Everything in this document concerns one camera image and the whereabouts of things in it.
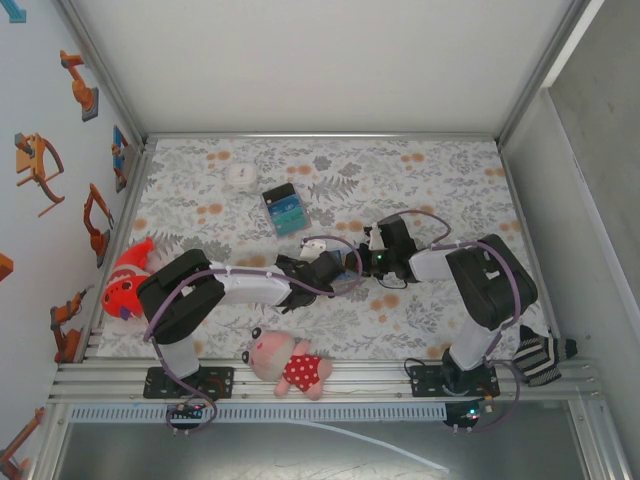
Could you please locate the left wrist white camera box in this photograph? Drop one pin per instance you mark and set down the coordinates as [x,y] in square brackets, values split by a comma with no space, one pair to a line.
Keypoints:
[312,248]

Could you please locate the blue card box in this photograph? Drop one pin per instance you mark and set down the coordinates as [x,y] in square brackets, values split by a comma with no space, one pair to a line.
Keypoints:
[287,225]

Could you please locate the black white striped knit sock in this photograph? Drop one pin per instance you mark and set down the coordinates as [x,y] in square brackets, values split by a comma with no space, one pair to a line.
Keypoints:
[540,365]

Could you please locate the black credit card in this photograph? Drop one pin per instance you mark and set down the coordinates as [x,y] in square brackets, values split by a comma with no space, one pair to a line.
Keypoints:
[277,191]

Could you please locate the small white square container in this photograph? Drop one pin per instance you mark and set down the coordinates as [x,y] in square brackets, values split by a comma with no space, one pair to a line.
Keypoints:
[241,175]

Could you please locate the narrow aluminium frame rail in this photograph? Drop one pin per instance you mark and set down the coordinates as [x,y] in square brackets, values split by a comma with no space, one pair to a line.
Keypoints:
[325,135]
[129,200]

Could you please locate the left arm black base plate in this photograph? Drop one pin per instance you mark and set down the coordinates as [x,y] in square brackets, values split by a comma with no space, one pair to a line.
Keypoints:
[222,382]

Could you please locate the wide aluminium frame rail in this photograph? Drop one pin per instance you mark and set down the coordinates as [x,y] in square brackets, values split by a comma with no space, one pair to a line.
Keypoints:
[365,385]

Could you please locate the pink pig plush toy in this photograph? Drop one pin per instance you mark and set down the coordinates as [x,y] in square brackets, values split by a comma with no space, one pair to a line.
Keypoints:
[285,362]

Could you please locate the thin white tube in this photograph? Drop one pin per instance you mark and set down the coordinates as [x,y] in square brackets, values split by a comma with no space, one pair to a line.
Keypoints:
[380,442]

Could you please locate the green teal credit card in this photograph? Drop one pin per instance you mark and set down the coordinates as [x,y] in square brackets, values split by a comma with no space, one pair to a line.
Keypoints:
[291,226]

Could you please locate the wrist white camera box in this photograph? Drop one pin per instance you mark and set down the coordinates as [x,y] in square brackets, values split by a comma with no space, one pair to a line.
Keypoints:
[312,248]
[372,237]

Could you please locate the orange block wall sticker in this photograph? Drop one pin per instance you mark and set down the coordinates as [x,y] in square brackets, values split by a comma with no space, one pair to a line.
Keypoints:
[4,267]

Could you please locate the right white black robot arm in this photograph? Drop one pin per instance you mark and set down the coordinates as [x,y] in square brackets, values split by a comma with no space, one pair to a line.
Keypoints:
[492,285]

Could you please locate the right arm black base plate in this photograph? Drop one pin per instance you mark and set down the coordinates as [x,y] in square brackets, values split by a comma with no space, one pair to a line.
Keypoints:
[422,382]

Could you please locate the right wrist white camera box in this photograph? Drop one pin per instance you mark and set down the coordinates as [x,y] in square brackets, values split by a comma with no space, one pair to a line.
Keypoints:
[372,237]

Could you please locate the blue white print credit card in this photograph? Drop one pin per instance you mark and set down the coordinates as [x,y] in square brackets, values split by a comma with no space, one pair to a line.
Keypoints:
[285,209]

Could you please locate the blue orange machine wall sticker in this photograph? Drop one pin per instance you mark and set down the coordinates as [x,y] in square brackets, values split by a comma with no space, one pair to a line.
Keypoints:
[120,160]

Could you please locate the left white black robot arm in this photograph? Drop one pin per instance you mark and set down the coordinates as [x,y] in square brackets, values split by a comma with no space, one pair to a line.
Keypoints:
[175,300]

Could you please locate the aluminium frame post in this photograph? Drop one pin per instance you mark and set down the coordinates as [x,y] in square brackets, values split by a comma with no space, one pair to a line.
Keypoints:
[552,65]
[102,65]

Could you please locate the red orange plush toy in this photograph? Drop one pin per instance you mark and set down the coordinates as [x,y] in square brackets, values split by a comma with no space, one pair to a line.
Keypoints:
[125,280]

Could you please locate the orange claw machine wall sticker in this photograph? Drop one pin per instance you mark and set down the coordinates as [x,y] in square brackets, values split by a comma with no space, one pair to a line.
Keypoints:
[35,165]

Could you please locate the floral patterned table mat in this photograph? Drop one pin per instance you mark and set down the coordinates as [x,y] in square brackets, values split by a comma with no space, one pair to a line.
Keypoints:
[400,325]

